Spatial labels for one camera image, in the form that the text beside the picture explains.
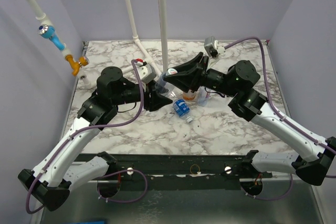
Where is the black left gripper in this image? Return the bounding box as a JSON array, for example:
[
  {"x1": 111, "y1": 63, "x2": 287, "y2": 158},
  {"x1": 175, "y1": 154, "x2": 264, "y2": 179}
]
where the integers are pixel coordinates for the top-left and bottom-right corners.
[{"x1": 112, "y1": 78, "x2": 173, "y2": 111}]

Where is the white PVC pipe frame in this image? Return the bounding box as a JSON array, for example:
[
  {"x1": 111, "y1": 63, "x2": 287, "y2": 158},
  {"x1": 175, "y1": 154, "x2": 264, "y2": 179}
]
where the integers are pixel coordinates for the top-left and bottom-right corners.
[{"x1": 6, "y1": 0, "x2": 165, "y2": 90}]

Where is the blue label Pocari bottle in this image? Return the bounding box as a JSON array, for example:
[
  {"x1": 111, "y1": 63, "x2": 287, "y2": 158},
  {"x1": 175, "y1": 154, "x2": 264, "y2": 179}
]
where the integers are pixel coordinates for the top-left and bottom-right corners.
[{"x1": 173, "y1": 99, "x2": 193, "y2": 123}]

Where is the yellow plastic faucet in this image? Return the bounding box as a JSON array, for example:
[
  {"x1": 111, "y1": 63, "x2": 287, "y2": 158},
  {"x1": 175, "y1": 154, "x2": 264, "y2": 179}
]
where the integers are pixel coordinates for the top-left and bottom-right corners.
[{"x1": 65, "y1": 55, "x2": 89, "y2": 76}]

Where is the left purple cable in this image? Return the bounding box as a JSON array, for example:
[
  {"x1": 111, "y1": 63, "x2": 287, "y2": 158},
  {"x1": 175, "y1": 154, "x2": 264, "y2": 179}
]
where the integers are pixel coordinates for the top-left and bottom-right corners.
[{"x1": 25, "y1": 59, "x2": 148, "y2": 214}]

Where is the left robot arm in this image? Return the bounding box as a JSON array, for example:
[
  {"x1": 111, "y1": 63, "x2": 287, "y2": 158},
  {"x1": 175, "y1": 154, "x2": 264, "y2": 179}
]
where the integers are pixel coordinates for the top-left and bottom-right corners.
[{"x1": 18, "y1": 67, "x2": 172, "y2": 214}]

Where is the orange tea bottle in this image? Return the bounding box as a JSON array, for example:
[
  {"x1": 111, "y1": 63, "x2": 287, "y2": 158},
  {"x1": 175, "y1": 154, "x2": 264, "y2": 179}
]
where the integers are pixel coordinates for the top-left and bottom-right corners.
[{"x1": 182, "y1": 90, "x2": 197, "y2": 101}]

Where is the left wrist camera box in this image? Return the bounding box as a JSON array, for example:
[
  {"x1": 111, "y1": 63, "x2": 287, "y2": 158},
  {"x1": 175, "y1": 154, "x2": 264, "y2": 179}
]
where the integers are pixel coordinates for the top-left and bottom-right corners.
[{"x1": 138, "y1": 64, "x2": 157, "y2": 84}]

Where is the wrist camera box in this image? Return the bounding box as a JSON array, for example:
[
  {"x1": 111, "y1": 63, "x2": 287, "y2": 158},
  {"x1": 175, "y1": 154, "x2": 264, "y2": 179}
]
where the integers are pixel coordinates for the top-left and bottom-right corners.
[
  {"x1": 204, "y1": 36, "x2": 219, "y2": 59},
  {"x1": 138, "y1": 64, "x2": 157, "y2": 84}
]

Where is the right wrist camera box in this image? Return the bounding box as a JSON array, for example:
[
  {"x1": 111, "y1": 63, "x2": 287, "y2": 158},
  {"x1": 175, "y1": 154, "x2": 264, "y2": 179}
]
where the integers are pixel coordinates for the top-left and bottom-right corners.
[{"x1": 204, "y1": 36, "x2": 219, "y2": 59}]

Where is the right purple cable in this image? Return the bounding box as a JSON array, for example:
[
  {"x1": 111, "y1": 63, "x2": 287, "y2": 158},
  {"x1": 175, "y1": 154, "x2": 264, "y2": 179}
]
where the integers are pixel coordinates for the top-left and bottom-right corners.
[{"x1": 223, "y1": 36, "x2": 336, "y2": 201}]

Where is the blue plastic faucet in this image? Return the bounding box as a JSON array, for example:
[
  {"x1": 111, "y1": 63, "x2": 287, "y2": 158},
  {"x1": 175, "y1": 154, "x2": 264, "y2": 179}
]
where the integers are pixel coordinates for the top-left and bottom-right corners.
[{"x1": 38, "y1": 24, "x2": 65, "y2": 51}]

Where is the white vertical pole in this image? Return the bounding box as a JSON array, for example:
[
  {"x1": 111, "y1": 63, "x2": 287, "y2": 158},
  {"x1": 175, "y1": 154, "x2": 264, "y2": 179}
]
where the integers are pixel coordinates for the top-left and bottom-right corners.
[{"x1": 158, "y1": 0, "x2": 169, "y2": 72}]

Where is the clear blue-tinted plastic bottle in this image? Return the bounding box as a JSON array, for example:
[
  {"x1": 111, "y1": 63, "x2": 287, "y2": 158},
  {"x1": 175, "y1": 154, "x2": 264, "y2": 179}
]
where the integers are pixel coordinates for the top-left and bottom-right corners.
[{"x1": 155, "y1": 68, "x2": 177, "y2": 100}]

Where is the purple cable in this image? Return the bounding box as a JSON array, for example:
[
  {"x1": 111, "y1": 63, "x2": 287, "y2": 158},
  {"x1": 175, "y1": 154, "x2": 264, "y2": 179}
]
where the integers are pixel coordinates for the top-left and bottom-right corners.
[
  {"x1": 25, "y1": 59, "x2": 148, "y2": 214},
  {"x1": 223, "y1": 36, "x2": 336, "y2": 201}
]

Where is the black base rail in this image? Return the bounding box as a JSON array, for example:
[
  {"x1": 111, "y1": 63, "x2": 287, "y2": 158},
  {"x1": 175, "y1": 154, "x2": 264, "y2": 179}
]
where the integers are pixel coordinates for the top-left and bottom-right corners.
[{"x1": 70, "y1": 153, "x2": 274, "y2": 190}]

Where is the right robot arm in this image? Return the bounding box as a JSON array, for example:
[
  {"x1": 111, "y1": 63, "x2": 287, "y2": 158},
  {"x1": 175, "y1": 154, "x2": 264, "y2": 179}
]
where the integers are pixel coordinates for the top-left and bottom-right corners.
[{"x1": 163, "y1": 53, "x2": 335, "y2": 186}]

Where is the blue object at bottom edge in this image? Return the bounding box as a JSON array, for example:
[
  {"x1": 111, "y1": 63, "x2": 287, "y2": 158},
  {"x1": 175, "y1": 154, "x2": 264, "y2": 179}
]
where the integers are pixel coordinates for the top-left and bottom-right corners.
[{"x1": 87, "y1": 220, "x2": 106, "y2": 224}]

